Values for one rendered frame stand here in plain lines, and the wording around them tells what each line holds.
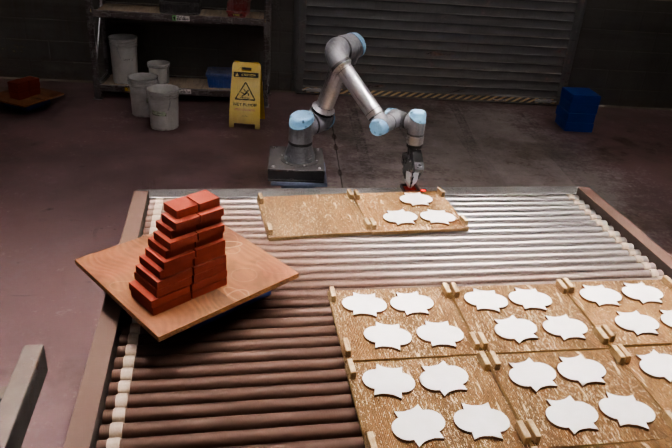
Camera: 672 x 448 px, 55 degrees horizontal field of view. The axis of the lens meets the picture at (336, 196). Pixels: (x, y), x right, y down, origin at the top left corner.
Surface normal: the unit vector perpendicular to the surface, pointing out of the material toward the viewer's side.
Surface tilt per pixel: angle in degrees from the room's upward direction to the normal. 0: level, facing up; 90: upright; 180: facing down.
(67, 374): 0
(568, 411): 0
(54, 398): 0
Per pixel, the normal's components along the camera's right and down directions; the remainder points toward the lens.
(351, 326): 0.07, -0.90
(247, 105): 0.00, 0.22
